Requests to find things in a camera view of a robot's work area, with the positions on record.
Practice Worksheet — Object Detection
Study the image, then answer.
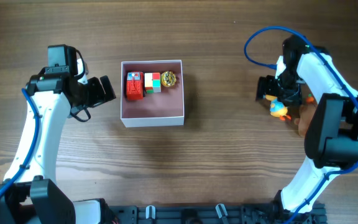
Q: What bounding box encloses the pink white box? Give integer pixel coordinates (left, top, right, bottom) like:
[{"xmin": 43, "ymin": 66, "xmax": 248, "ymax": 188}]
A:
[{"xmin": 121, "ymin": 60, "xmax": 185, "ymax": 128}]

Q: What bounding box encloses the brown plush capybara toy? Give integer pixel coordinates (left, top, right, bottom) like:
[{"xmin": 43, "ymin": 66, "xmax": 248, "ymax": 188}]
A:
[{"xmin": 294, "ymin": 94, "xmax": 318, "ymax": 138}]

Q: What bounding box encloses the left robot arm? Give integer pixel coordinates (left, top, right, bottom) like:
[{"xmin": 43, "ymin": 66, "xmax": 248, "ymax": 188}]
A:
[{"xmin": 0, "ymin": 44, "xmax": 120, "ymax": 223}]

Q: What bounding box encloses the yellow round gear toy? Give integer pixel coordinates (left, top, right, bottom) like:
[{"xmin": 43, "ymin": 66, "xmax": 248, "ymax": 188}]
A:
[{"xmin": 160, "ymin": 71, "xmax": 177, "ymax": 88}]

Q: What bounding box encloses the left blue cable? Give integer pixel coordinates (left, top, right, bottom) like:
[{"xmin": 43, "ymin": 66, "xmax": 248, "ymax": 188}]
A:
[{"xmin": 0, "ymin": 88, "xmax": 40, "ymax": 224}]

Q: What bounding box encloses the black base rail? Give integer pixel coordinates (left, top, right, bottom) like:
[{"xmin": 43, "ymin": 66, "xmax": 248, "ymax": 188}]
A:
[{"xmin": 104, "ymin": 203, "xmax": 326, "ymax": 224}]

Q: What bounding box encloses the right blue cable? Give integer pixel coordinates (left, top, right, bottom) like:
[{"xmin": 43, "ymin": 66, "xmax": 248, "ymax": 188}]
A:
[{"xmin": 244, "ymin": 26, "xmax": 358, "ymax": 224}]

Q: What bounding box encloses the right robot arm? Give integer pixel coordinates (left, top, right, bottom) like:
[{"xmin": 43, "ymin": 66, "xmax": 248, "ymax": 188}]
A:
[{"xmin": 255, "ymin": 35, "xmax": 358, "ymax": 213}]

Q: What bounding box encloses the yellow duck toy blue hat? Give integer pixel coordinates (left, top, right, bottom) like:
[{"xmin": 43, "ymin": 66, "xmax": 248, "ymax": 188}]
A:
[{"xmin": 264, "ymin": 95, "xmax": 291, "ymax": 121}]

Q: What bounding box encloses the red toy truck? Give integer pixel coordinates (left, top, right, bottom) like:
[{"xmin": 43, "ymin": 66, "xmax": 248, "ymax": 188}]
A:
[{"xmin": 126, "ymin": 72, "xmax": 145, "ymax": 101}]

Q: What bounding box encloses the blue cable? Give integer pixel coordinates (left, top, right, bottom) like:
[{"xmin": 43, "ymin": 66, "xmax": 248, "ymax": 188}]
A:
[
  {"xmin": 244, "ymin": 26, "xmax": 358, "ymax": 224},
  {"xmin": 0, "ymin": 88, "xmax": 40, "ymax": 224}
]

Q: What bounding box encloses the colourful puzzle cube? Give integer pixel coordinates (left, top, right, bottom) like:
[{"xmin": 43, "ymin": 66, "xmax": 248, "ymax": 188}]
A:
[{"xmin": 144, "ymin": 73, "xmax": 162, "ymax": 94}]

